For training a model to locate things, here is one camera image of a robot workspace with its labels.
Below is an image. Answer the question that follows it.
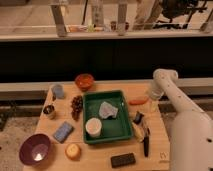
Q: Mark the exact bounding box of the crumpled grey cloth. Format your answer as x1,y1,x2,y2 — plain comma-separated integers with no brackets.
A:
99,102,118,119

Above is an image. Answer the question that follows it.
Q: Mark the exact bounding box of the orange bowl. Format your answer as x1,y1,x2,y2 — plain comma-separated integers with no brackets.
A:
75,73,94,91

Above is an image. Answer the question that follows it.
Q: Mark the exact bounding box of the purple bowl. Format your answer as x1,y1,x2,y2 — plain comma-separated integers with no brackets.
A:
19,134,51,166

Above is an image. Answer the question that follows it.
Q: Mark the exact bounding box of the grey blue cup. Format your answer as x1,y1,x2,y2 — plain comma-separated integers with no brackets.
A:
51,84,64,99

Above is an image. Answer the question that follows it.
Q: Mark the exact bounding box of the person in background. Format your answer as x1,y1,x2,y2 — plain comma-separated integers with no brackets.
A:
133,0,162,30

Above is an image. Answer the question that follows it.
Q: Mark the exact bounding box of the white paper cup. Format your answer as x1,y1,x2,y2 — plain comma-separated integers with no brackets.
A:
85,118,102,137

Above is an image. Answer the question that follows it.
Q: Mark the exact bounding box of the green plastic tray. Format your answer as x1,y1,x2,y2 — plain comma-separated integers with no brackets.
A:
83,90,133,144

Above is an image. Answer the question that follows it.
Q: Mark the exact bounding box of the black office chair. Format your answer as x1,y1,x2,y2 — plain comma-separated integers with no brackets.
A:
160,0,207,29

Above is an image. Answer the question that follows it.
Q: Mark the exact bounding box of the dark grape bunch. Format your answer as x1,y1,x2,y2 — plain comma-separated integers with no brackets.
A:
71,95,83,121

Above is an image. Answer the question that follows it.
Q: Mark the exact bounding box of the black rectangular block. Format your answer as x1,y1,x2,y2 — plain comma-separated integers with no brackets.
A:
111,153,136,168

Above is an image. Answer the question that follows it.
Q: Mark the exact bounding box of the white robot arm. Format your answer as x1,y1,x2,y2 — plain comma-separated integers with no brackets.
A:
149,69,213,171

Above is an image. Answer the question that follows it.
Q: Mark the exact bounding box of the yellow round fruit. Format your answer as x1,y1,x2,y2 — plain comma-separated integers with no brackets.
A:
65,143,81,160

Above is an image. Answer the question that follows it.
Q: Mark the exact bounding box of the blue sponge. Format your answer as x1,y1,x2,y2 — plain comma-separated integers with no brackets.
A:
53,122,74,143

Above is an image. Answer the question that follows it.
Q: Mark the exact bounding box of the small metal can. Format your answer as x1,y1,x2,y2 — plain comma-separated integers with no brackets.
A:
43,105,56,119

